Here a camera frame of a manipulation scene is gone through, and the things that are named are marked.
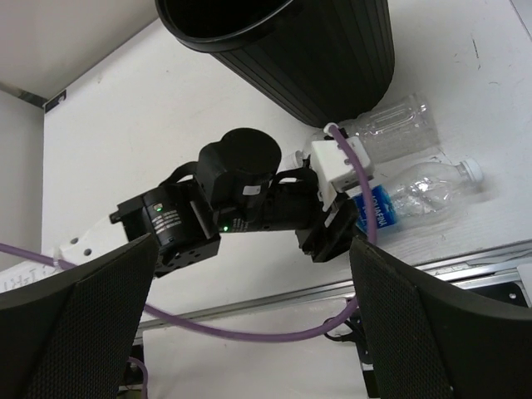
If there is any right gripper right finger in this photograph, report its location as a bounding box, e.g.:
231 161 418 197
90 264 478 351
349 236 532 399

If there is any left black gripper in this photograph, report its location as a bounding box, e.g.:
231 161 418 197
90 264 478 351
197 127 358 263

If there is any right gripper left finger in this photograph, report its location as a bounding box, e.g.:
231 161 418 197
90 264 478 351
1 234 159 398

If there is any clear Aquafina bottle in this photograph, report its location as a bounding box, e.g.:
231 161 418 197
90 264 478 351
372 159 484 229

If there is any clear unlabelled plastic bottle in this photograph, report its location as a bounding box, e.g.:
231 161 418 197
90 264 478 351
282 93 441 171

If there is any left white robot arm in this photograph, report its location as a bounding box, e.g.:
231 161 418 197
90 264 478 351
110 127 358 278

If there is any dark green plastic bin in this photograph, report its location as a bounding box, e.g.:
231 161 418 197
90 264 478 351
155 0 395 127

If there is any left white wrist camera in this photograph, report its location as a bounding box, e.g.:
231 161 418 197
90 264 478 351
310 140 359 211

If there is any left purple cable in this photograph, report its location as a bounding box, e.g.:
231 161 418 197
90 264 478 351
0 122 380 399

